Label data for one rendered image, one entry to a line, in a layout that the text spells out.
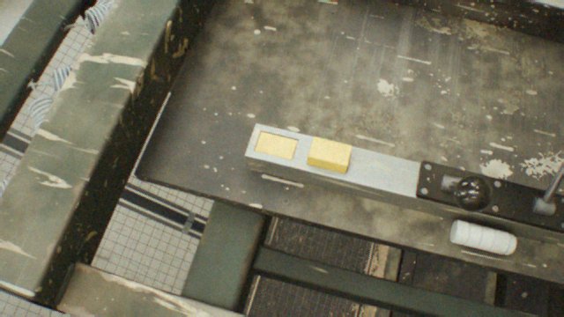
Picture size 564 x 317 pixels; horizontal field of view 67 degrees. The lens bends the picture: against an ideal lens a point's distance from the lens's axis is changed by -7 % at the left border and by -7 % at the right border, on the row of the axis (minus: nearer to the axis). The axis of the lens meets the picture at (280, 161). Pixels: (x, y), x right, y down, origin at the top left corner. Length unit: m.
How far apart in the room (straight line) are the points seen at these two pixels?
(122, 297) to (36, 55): 0.75
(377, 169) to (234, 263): 0.22
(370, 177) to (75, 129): 0.37
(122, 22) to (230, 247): 0.35
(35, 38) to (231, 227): 0.74
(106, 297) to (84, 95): 0.25
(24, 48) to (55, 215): 0.69
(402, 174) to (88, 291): 0.40
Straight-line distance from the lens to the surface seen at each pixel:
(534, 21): 0.84
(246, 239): 0.62
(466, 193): 0.47
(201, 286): 0.61
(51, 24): 1.21
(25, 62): 1.16
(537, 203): 0.62
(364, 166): 0.58
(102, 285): 0.56
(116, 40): 0.66
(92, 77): 0.63
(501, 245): 0.61
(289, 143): 0.59
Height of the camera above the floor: 1.88
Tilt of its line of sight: 20 degrees down
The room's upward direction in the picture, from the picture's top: 63 degrees counter-clockwise
